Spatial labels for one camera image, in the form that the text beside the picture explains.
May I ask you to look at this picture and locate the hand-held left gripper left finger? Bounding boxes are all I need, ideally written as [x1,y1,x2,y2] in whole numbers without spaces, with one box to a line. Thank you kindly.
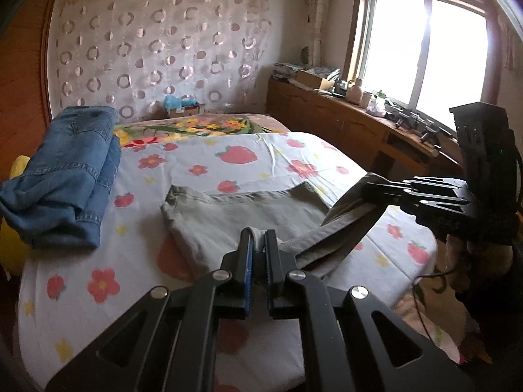
[45,226,254,392]

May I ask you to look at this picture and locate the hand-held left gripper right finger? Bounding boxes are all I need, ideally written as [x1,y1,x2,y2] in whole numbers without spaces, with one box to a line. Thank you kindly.
[263,229,477,392]

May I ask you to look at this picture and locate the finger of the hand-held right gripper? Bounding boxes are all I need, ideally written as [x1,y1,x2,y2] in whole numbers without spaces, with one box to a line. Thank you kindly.
[363,193,477,217]
[362,176,470,195]

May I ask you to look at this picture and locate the grey-green pants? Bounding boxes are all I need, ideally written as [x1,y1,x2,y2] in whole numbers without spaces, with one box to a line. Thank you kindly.
[160,173,393,282]

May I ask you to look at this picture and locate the black tools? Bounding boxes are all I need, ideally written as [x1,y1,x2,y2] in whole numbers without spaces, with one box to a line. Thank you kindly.
[386,104,446,148]

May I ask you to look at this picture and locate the green capped bottle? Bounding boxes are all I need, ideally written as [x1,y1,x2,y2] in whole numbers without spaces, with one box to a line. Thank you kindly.
[368,90,388,117]

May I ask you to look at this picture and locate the white strawberry print sheet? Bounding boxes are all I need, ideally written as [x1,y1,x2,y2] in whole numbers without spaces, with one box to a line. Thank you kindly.
[18,131,438,388]

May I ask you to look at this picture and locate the long wooden cabinet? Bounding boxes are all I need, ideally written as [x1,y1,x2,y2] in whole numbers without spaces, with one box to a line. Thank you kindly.
[266,78,466,180]

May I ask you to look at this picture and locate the wooden framed window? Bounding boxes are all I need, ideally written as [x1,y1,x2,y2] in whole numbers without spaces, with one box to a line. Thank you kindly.
[345,0,511,131]

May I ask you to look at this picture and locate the floral bed cover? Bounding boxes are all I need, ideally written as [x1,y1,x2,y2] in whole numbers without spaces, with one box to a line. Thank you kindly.
[112,113,491,366]

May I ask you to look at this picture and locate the small cardboard box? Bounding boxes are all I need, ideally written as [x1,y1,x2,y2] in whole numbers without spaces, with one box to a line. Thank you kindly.
[168,104,206,119]

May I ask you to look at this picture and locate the open cardboard box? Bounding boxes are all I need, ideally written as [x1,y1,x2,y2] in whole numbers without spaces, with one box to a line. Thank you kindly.
[295,69,333,90]

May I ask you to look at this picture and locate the tissue box with blue bag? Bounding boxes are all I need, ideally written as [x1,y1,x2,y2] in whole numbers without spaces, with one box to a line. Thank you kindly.
[164,95,199,109]

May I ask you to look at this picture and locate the stack of papers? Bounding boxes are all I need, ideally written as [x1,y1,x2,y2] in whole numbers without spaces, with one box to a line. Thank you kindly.
[273,62,307,80]

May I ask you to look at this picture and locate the pale floral curtain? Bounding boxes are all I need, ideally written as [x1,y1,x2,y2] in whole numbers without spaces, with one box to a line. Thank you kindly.
[304,0,333,66]

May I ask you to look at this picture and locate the folded blue jeans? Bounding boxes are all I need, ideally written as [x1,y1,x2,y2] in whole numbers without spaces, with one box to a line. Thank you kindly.
[0,106,122,250]

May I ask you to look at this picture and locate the yellow pillow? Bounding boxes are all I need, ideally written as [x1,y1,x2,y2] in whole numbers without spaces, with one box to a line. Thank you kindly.
[0,155,31,275]

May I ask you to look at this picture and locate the wooden wardrobe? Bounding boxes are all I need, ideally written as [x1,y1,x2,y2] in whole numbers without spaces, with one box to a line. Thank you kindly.
[0,0,66,172]

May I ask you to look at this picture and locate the black cable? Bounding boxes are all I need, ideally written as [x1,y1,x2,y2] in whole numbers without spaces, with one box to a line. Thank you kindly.
[411,261,454,339]

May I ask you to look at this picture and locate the circle patterned wall curtain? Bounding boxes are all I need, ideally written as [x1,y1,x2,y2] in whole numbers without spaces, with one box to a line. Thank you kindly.
[53,0,272,117]

